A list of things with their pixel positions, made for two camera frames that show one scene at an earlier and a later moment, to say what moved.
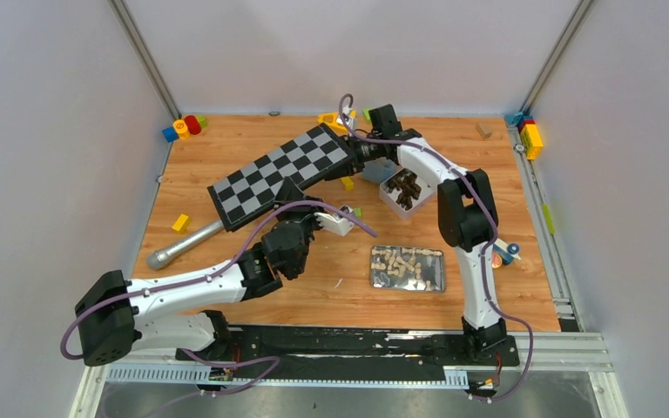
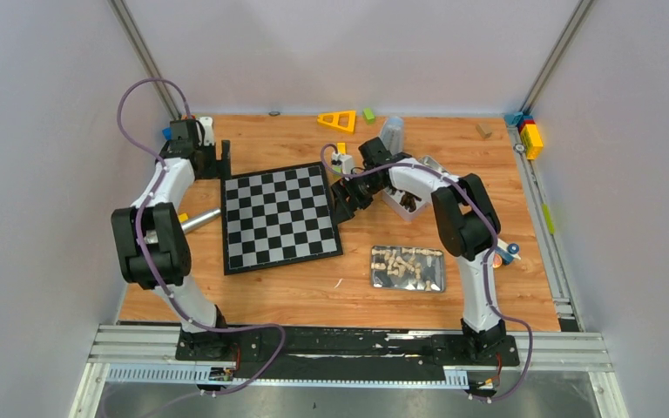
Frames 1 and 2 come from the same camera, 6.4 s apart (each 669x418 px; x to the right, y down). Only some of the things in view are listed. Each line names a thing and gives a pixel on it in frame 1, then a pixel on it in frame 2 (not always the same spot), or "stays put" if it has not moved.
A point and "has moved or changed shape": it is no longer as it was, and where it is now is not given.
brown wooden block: (483, 129) stays put
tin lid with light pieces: (407, 268) stays put
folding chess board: (252, 190) has moved or changed shape
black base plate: (329, 354) stays put
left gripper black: (291, 206) -> (219, 159)
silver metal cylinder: (160, 259) -> (198, 220)
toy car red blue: (504, 253) stays put
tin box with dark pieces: (405, 192) stays put
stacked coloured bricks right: (530, 134) stays put
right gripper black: (356, 164) -> (345, 209)
